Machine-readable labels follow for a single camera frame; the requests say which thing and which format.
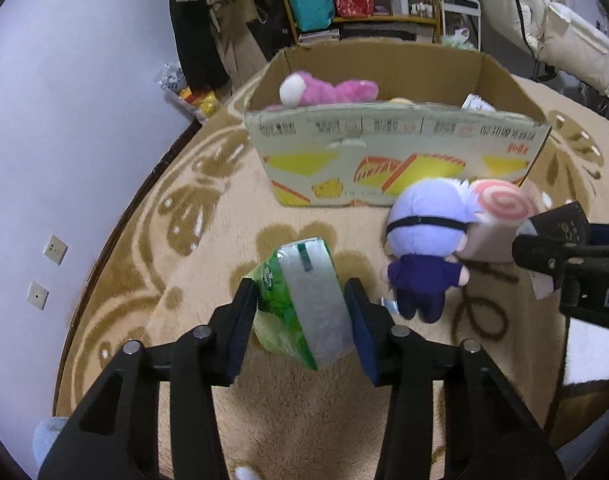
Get white printed paper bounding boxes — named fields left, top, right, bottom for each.
left=461, top=92, right=495, bottom=112

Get wooden shelf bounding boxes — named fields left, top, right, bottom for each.
left=274, top=0, right=442, bottom=46

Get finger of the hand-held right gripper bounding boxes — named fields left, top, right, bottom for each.
left=511, top=234, right=592, bottom=286

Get white wall socket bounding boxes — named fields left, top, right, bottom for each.
left=27, top=281, right=50, bottom=311
left=43, top=234, right=68, bottom=266

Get purple-haired plush doll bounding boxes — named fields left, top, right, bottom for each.
left=381, top=177, right=472, bottom=322

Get pink swirl roll plush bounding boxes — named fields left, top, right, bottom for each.
left=459, top=178, right=540, bottom=264

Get bag of toys by wall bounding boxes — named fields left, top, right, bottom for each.
left=154, top=62, right=220, bottom=123

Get green tissue pack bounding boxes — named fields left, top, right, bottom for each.
left=242, top=237, right=357, bottom=372

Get cardboard box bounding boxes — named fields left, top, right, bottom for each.
left=243, top=40, right=552, bottom=208

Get black hanging coat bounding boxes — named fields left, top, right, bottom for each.
left=169, top=0, right=230, bottom=91

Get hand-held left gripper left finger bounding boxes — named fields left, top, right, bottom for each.
left=37, top=277, right=259, bottom=480

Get beige hanging trousers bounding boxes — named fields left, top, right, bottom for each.
left=209, top=0, right=270, bottom=91

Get black packet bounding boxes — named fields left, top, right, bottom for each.
left=517, top=201, right=592, bottom=246

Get pink plush bear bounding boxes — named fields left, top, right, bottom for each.
left=264, top=72, right=380, bottom=111

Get stack of books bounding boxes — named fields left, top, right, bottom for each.
left=298, top=29, right=341, bottom=45

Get white padded chair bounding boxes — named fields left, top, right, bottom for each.
left=477, top=0, right=609, bottom=96

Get blue cloth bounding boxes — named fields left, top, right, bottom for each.
left=32, top=416, right=70, bottom=466

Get black hanging garment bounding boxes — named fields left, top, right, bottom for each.
left=247, top=0, right=292, bottom=61

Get white trolley cart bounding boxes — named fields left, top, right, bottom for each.
left=440, top=0, right=482, bottom=53

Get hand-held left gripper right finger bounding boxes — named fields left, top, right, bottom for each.
left=344, top=277, right=567, bottom=480

